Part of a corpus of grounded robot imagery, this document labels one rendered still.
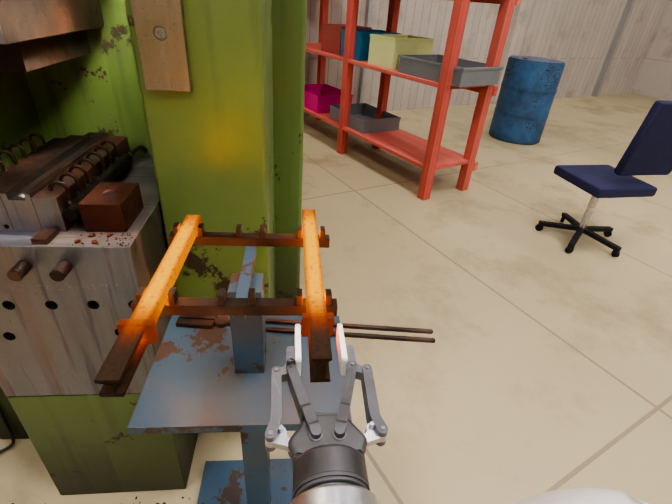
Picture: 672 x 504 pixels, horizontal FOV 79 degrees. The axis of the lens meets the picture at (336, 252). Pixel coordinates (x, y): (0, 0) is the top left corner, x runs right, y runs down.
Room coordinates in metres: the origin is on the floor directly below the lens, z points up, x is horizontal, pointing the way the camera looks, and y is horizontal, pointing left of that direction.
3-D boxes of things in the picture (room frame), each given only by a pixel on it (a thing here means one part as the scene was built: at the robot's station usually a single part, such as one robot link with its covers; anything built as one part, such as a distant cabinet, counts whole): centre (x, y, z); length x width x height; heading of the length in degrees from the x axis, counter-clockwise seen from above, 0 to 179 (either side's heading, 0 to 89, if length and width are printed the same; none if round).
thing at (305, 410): (0.31, 0.03, 0.97); 0.11 x 0.01 x 0.04; 24
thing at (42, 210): (0.93, 0.70, 0.96); 0.42 x 0.20 x 0.09; 7
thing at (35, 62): (0.97, 0.68, 1.24); 0.30 x 0.07 x 0.06; 7
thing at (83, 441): (0.94, 0.64, 0.23); 0.56 x 0.38 x 0.47; 7
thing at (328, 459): (0.25, -0.01, 0.97); 0.09 x 0.08 x 0.07; 8
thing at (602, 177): (2.63, -1.75, 0.50); 0.58 x 0.56 x 1.00; 34
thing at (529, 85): (5.28, -2.14, 0.46); 0.64 x 0.61 x 0.92; 32
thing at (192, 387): (0.60, 0.16, 0.70); 0.40 x 0.30 x 0.02; 97
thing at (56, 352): (0.94, 0.64, 0.69); 0.56 x 0.38 x 0.45; 7
